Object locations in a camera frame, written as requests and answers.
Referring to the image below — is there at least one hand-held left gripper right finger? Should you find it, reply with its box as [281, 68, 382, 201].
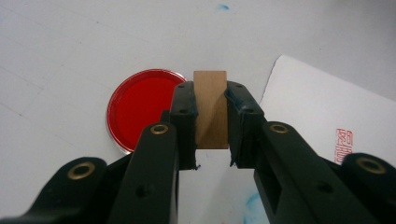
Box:
[224, 80, 378, 224]

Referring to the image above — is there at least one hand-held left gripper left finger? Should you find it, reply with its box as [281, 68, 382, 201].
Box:
[106, 80, 199, 224]

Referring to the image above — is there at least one small wooden stamp block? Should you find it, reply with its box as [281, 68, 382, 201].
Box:
[192, 70, 230, 150]

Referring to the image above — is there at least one round red ink pad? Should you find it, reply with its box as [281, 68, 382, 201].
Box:
[106, 68, 188, 156]

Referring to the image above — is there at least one white paper sheet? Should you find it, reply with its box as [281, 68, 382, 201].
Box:
[259, 54, 396, 166]

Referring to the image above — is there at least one white board table cover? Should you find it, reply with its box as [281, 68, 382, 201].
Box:
[0, 0, 396, 224]

